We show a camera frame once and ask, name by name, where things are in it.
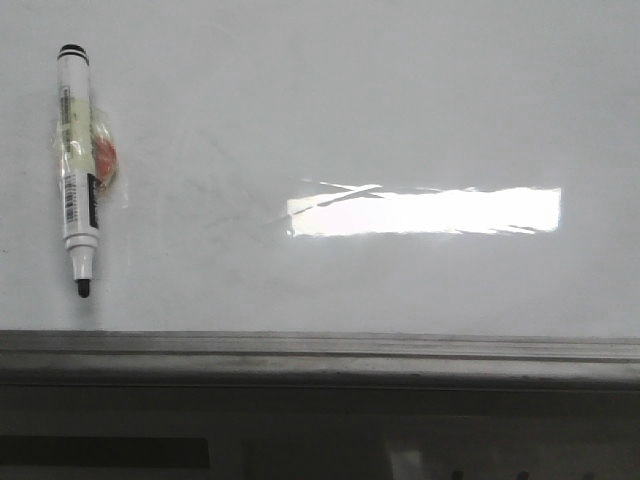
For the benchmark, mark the white black whiteboard marker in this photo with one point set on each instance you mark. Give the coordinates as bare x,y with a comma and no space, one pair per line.
78,178

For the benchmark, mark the white whiteboard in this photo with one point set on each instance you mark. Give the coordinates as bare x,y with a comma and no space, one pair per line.
430,167

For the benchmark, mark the red round magnet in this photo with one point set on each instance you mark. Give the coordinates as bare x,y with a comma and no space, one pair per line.
106,161

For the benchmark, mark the grey aluminium whiteboard frame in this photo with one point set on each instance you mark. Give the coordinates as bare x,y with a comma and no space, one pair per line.
320,360

